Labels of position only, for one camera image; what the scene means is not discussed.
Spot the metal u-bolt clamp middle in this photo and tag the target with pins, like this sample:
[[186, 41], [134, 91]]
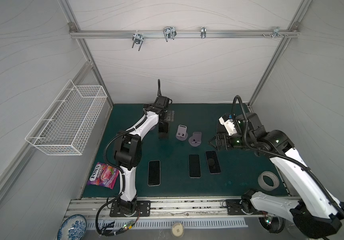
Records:
[[169, 33]]

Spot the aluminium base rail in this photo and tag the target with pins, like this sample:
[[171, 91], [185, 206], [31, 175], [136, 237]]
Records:
[[162, 208]]

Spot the metal u-bolt clamp left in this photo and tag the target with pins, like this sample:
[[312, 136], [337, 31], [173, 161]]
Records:
[[138, 39]]

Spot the metal bracket right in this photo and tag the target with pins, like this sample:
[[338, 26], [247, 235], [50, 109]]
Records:
[[275, 34]]

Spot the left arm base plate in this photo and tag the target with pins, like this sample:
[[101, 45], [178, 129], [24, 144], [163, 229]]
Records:
[[143, 208]]

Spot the white vented cable duct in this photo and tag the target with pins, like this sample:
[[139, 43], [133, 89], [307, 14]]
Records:
[[155, 224]]

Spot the metal clamp small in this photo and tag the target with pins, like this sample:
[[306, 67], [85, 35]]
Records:
[[203, 32]]

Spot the grey round stand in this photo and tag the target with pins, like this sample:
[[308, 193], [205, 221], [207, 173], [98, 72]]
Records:
[[181, 134], [196, 139]]

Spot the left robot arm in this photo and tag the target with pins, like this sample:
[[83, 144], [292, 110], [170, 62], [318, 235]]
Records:
[[128, 149]]

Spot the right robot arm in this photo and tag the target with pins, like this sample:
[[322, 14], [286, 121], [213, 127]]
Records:
[[317, 214]]

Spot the purple edged black phone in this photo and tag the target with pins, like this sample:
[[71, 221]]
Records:
[[213, 162]]

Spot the purple snack packet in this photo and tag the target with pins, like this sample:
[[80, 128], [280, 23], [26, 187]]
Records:
[[103, 175]]

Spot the aluminium top crossbar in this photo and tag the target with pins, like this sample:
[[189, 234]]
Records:
[[192, 34]]

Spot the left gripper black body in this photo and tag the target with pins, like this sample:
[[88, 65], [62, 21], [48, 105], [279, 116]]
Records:
[[167, 115]]

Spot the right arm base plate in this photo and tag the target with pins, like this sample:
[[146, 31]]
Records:
[[233, 207]]

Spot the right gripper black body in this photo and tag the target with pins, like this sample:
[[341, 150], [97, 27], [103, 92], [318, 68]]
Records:
[[220, 142]]

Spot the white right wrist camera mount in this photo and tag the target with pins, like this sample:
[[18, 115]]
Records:
[[228, 123]]

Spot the white tape roll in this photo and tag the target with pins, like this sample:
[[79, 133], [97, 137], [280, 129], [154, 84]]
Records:
[[268, 181]]

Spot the metal u-bolt clamp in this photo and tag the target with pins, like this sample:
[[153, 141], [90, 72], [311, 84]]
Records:
[[169, 33], [138, 39]]

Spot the small round beige container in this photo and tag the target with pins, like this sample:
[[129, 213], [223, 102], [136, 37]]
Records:
[[177, 230]]

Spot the white wire basket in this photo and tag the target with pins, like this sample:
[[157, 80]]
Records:
[[65, 127]]

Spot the blue white ceramic plate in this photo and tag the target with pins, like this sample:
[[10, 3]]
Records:
[[73, 228]]

